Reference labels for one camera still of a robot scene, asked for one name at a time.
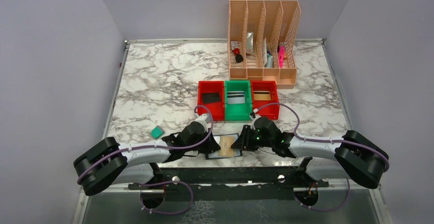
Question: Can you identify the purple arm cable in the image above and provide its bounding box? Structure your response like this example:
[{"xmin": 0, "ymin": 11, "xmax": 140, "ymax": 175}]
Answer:
[
  {"xmin": 76, "ymin": 105, "xmax": 214, "ymax": 185},
  {"xmin": 250, "ymin": 102, "xmax": 390, "ymax": 213}
]

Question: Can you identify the green plastic bin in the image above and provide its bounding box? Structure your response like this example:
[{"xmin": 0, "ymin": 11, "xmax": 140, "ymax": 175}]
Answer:
[{"xmin": 224, "ymin": 80, "xmax": 253, "ymax": 121}]

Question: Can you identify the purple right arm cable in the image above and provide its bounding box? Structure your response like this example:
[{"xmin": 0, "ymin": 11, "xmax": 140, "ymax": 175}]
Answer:
[{"xmin": 250, "ymin": 102, "xmax": 390, "ymax": 213}]

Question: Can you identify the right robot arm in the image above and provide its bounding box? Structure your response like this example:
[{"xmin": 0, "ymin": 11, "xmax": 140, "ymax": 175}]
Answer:
[{"xmin": 231, "ymin": 117, "xmax": 388, "ymax": 189}]

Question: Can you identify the grey white tube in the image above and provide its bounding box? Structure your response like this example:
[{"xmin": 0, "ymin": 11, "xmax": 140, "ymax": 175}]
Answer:
[{"xmin": 246, "ymin": 32, "xmax": 254, "ymax": 55}]

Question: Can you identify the red round cap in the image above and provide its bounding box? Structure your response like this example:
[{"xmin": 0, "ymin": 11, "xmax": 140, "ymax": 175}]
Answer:
[{"xmin": 232, "ymin": 48, "xmax": 242, "ymax": 56}]

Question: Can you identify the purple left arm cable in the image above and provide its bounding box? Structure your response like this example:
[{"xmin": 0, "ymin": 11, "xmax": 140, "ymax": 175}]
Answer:
[{"xmin": 76, "ymin": 105, "xmax": 214, "ymax": 185}]

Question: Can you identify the black leather card holder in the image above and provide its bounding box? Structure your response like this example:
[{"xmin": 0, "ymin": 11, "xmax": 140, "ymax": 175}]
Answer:
[{"xmin": 205, "ymin": 133, "xmax": 242, "ymax": 160}]

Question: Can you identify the small green eraser block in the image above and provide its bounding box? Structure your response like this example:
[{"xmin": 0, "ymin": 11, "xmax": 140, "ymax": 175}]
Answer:
[{"xmin": 150, "ymin": 125, "xmax": 165, "ymax": 139}]

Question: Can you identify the light blue glue stick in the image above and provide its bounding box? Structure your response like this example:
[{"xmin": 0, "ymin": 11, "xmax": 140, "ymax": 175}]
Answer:
[{"xmin": 266, "ymin": 54, "xmax": 273, "ymax": 68}]

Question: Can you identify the left red plastic bin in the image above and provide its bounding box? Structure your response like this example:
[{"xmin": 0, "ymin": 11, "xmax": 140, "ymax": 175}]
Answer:
[{"xmin": 198, "ymin": 81, "xmax": 225, "ymax": 121}]

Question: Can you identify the black card in bin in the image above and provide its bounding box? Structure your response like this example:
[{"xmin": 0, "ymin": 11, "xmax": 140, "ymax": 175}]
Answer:
[{"xmin": 202, "ymin": 93, "xmax": 221, "ymax": 104}]

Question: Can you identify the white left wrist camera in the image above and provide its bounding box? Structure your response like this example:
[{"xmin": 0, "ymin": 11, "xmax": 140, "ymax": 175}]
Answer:
[{"xmin": 195, "ymin": 113, "xmax": 211, "ymax": 125}]

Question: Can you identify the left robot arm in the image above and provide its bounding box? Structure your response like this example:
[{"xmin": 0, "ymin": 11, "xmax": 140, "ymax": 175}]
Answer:
[{"xmin": 73, "ymin": 121, "xmax": 220, "ymax": 196}]

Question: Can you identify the peach plastic file organizer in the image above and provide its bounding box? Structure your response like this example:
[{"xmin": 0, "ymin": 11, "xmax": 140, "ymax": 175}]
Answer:
[{"xmin": 227, "ymin": 0, "xmax": 301, "ymax": 89}]

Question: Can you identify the silver striped card in bin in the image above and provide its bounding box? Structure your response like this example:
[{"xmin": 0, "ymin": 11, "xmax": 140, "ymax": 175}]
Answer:
[{"xmin": 226, "ymin": 91, "xmax": 246, "ymax": 104}]

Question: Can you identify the right red plastic bin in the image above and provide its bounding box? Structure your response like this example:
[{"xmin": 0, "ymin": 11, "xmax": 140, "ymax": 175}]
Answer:
[{"xmin": 250, "ymin": 81, "xmax": 280, "ymax": 120}]

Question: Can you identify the black round cap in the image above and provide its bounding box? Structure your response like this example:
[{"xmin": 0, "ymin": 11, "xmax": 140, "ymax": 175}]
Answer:
[{"xmin": 235, "ymin": 54, "xmax": 244, "ymax": 63}]

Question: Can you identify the gold card in bin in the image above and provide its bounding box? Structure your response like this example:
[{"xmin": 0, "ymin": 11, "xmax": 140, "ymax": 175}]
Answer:
[{"xmin": 253, "ymin": 91, "xmax": 271, "ymax": 101}]

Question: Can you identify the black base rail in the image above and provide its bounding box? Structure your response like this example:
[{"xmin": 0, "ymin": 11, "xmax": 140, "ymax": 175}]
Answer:
[{"xmin": 128, "ymin": 163, "xmax": 328, "ymax": 201}]

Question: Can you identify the pink highlighter pen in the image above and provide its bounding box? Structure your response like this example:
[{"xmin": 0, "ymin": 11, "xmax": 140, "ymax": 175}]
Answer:
[{"xmin": 278, "ymin": 46, "xmax": 286, "ymax": 68}]

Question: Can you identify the red plastic bin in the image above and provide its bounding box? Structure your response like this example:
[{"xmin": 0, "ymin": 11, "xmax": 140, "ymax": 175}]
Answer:
[
  {"xmin": 198, "ymin": 81, "xmax": 225, "ymax": 121},
  {"xmin": 250, "ymin": 81, "xmax": 280, "ymax": 120}
]

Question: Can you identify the gold credit card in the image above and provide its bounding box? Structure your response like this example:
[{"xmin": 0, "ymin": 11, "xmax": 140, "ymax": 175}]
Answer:
[{"xmin": 219, "ymin": 136, "xmax": 235, "ymax": 157}]

